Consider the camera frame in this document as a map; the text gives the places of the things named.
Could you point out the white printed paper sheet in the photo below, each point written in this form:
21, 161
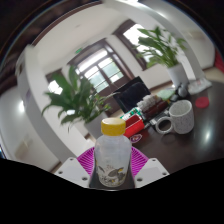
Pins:
199, 85

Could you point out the flat round red coaster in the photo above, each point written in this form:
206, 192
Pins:
202, 102

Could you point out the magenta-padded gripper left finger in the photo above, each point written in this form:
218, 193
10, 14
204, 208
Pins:
71, 170

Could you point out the dark framed window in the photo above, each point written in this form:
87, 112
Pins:
131, 35
54, 86

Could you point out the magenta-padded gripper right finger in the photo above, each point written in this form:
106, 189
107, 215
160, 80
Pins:
151, 170

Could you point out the green exit sign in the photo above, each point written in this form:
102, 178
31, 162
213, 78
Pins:
78, 50

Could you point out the dark wooden glazed door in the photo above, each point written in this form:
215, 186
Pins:
103, 71

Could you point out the clear bottle with yellow cap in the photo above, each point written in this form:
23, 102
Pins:
112, 153

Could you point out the large plant in white pot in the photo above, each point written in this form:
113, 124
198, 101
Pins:
78, 96
166, 50

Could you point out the green and white box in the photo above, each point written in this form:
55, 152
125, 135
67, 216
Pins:
130, 114

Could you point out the black office chair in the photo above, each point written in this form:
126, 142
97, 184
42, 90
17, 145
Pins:
133, 93

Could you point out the white speckled mug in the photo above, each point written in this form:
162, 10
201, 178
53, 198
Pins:
181, 116

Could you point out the red carpeted staircase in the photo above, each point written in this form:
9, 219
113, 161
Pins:
219, 61

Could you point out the dark round device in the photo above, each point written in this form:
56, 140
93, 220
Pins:
181, 91

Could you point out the red box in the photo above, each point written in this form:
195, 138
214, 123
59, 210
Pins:
134, 126

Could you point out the brown tray of wrapped snacks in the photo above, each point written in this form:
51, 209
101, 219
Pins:
152, 106

